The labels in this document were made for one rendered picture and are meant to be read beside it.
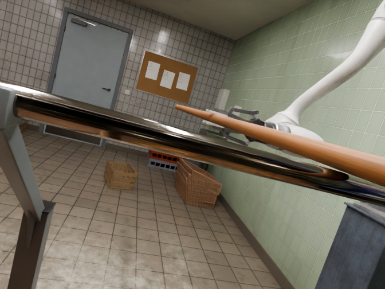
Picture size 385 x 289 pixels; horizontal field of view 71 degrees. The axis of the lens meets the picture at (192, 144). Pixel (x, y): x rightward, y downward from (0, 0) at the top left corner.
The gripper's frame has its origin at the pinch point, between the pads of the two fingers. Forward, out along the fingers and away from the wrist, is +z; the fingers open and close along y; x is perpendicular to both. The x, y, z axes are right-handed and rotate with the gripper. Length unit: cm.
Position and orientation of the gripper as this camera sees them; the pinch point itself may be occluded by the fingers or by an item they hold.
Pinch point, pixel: (215, 118)
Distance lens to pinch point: 89.9
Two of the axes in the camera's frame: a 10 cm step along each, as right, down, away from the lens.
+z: -9.4, -2.4, -2.3
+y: -2.8, 9.5, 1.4
